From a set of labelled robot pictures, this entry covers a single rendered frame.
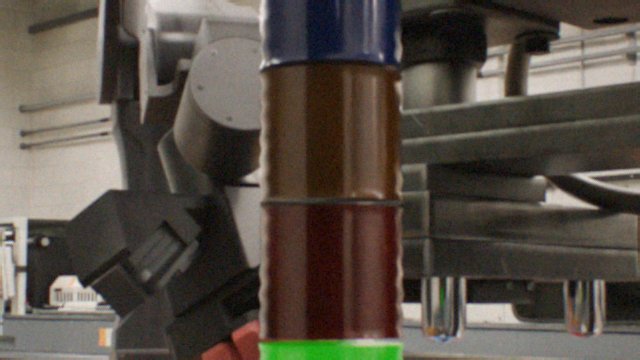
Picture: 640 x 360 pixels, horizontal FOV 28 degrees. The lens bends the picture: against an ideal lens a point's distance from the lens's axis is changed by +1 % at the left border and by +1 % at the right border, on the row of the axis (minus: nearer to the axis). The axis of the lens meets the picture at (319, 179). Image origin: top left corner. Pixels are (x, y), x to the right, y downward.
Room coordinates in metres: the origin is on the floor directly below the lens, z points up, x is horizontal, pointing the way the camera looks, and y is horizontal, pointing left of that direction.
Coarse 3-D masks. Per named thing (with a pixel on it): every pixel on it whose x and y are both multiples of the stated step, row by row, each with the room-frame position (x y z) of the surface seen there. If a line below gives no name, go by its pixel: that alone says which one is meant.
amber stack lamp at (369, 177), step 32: (288, 96) 0.32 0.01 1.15; (320, 96) 0.31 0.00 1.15; (352, 96) 0.31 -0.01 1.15; (384, 96) 0.32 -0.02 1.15; (288, 128) 0.32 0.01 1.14; (320, 128) 0.31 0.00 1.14; (352, 128) 0.31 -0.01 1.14; (384, 128) 0.32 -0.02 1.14; (288, 160) 0.32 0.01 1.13; (320, 160) 0.31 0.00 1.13; (352, 160) 0.31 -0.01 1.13; (384, 160) 0.32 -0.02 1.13; (288, 192) 0.32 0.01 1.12; (320, 192) 0.31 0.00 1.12; (352, 192) 0.31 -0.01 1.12; (384, 192) 0.32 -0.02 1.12
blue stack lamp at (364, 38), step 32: (288, 0) 0.32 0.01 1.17; (320, 0) 0.31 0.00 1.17; (352, 0) 0.31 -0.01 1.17; (384, 0) 0.32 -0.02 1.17; (288, 32) 0.32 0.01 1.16; (320, 32) 0.31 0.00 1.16; (352, 32) 0.31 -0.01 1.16; (384, 32) 0.32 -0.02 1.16; (288, 64) 0.32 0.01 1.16; (320, 64) 0.32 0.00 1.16; (352, 64) 0.32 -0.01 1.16; (384, 64) 0.32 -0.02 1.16
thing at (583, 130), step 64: (448, 64) 0.60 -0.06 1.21; (448, 128) 0.56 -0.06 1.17; (512, 128) 0.54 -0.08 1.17; (576, 128) 0.52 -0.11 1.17; (448, 192) 0.57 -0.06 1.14; (512, 192) 0.61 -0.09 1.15; (448, 256) 0.54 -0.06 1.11; (512, 256) 0.57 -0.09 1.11; (576, 256) 0.62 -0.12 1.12; (448, 320) 0.55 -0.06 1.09; (576, 320) 0.64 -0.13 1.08
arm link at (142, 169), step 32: (128, 64) 0.98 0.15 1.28; (128, 96) 0.97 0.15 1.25; (128, 128) 0.98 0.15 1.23; (160, 128) 0.98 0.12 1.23; (128, 160) 0.98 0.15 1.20; (160, 160) 0.98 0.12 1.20; (128, 320) 0.96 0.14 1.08; (160, 320) 0.97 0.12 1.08; (128, 352) 0.95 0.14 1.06; (160, 352) 0.96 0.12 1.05
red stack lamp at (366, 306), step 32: (288, 224) 0.32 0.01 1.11; (320, 224) 0.31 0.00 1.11; (352, 224) 0.31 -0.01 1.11; (384, 224) 0.32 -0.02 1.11; (288, 256) 0.32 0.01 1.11; (320, 256) 0.31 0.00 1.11; (352, 256) 0.31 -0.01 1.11; (384, 256) 0.32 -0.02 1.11; (288, 288) 0.32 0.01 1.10; (320, 288) 0.31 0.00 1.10; (352, 288) 0.31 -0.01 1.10; (384, 288) 0.32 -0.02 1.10; (288, 320) 0.32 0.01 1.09; (320, 320) 0.31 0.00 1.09; (352, 320) 0.31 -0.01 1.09; (384, 320) 0.32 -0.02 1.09
